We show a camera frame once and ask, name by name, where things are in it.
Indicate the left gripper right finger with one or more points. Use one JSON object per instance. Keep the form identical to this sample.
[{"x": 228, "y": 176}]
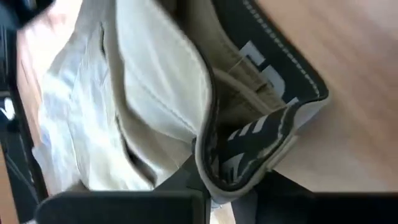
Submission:
[{"x": 311, "y": 208}]

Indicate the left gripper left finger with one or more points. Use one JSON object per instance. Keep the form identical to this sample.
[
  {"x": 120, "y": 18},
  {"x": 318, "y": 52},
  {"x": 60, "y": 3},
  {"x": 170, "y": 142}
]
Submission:
[{"x": 124, "y": 208}]

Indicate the khaki shorts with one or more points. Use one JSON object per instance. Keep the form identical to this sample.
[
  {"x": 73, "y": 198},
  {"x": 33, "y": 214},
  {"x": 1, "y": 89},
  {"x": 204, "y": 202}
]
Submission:
[{"x": 155, "y": 77}]

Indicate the black aluminium table frame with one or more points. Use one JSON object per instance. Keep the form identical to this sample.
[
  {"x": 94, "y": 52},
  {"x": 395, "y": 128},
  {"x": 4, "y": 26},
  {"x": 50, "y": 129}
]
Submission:
[{"x": 18, "y": 140}]

